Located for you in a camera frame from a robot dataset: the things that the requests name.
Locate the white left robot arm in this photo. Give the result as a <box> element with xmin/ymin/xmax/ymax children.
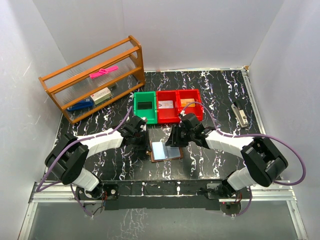
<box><xmin>44</xmin><ymin>115</ymin><xmax>151</xmax><ymax>200</ymax></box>

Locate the green plastic bin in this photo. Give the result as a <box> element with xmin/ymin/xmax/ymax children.
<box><xmin>133</xmin><ymin>91</ymin><xmax>158</xmax><ymax>125</ymax></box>

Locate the brown leather card holder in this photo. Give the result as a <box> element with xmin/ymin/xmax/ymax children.
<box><xmin>150</xmin><ymin>146</ymin><xmax>183</xmax><ymax>163</ymax></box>

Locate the red plastic bin middle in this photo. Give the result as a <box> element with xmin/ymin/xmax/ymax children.
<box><xmin>156</xmin><ymin>90</ymin><xmax>180</xmax><ymax>124</ymax></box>

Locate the blue stapler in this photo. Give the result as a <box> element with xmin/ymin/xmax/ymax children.
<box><xmin>66</xmin><ymin>98</ymin><xmax>94</xmax><ymax>112</ymax></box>

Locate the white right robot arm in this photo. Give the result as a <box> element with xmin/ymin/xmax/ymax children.
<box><xmin>165</xmin><ymin>113</ymin><xmax>289</xmax><ymax>199</ymax></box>

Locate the white red small box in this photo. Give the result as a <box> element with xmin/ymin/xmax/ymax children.
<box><xmin>90</xmin><ymin>87</ymin><xmax>112</xmax><ymax>105</ymax></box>

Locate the grey metal stapler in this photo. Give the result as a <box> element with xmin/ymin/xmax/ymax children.
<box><xmin>231</xmin><ymin>100</ymin><xmax>249</xmax><ymax>128</ymax></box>

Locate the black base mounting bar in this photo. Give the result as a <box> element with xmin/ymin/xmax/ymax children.
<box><xmin>99</xmin><ymin>178</ymin><xmax>248</xmax><ymax>211</ymax></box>

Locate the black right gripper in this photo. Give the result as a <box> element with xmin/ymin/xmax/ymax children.
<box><xmin>166</xmin><ymin>124</ymin><xmax>195</xmax><ymax>148</ymax></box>

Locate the red plastic bin right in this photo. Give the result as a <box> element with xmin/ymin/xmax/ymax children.
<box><xmin>177</xmin><ymin>89</ymin><xmax>204</xmax><ymax>121</ymax></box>

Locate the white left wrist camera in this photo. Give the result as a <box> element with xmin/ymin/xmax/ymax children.
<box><xmin>140</xmin><ymin>117</ymin><xmax>148</xmax><ymax>132</ymax></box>

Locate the red plastic bin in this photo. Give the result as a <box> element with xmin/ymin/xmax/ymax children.
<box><xmin>156</xmin><ymin>90</ymin><xmax>180</xmax><ymax>124</ymax></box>
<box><xmin>177</xmin><ymin>89</ymin><xmax>204</xmax><ymax>121</ymax></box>

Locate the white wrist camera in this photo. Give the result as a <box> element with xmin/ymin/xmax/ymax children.
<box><xmin>179</xmin><ymin>110</ymin><xmax>186</xmax><ymax>118</ymax></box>
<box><xmin>140</xmin><ymin>117</ymin><xmax>148</xmax><ymax>132</ymax></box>

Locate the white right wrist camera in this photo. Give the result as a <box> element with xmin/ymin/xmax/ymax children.
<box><xmin>179</xmin><ymin>110</ymin><xmax>186</xmax><ymax>118</ymax></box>

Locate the pink plastic clip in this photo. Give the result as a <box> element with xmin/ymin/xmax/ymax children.
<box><xmin>89</xmin><ymin>65</ymin><xmax>119</xmax><ymax>79</ymax></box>

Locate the gold card with magnetic stripe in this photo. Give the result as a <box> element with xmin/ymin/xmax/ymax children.
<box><xmin>180</xmin><ymin>98</ymin><xmax>196</xmax><ymax>108</ymax></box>

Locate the white card in bin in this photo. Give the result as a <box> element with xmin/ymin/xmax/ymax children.
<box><xmin>158</xmin><ymin>100</ymin><xmax>174</xmax><ymax>109</ymax></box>

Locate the wooden shelf rack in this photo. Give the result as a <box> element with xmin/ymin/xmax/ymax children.
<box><xmin>39</xmin><ymin>35</ymin><xmax>146</xmax><ymax>124</ymax></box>

